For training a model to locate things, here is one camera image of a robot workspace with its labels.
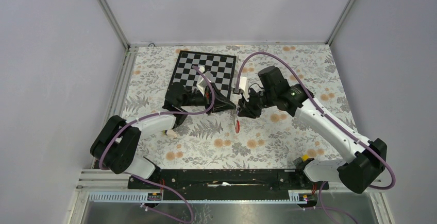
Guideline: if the black grey chessboard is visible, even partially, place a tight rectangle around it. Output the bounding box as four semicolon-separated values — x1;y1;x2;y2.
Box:
165;50;237;102

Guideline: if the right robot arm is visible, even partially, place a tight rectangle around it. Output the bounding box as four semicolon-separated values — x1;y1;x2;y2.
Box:
234;66;388;194

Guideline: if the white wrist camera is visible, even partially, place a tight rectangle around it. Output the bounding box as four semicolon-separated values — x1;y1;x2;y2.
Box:
231;76;249;101
196;66;213;96

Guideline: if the toy brick stack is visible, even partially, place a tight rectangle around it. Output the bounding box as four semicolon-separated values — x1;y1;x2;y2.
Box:
165;130;178;139

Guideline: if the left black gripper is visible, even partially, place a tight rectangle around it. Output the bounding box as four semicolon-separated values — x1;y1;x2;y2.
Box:
180;83;236;116

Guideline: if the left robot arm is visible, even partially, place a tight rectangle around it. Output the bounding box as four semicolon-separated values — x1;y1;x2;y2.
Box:
90;82;236;188

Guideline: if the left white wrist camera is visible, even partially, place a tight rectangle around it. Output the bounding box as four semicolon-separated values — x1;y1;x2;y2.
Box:
196;66;213;96

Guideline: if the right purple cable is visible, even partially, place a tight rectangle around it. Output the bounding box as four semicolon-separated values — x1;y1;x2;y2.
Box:
236;51;397;224

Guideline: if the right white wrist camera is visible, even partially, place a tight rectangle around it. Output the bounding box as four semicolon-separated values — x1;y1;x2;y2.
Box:
231;76;249;101

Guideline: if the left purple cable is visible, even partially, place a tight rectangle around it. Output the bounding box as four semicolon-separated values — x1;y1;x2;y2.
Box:
98;65;216;224

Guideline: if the grey perforated cable tray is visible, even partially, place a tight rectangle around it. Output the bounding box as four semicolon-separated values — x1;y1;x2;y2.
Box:
89;188;314;204

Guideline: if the purple cable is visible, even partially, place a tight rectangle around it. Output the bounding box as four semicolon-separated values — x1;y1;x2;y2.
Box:
236;51;397;224
98;65;216;224

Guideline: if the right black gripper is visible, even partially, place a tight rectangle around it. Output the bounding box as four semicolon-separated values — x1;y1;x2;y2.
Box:
238;87;276;119

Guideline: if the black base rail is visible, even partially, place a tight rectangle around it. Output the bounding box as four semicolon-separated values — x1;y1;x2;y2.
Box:
127;169;322;195

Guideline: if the red tag keyring bundle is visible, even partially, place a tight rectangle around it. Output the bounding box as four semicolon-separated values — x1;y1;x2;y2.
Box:
233;110;240;134

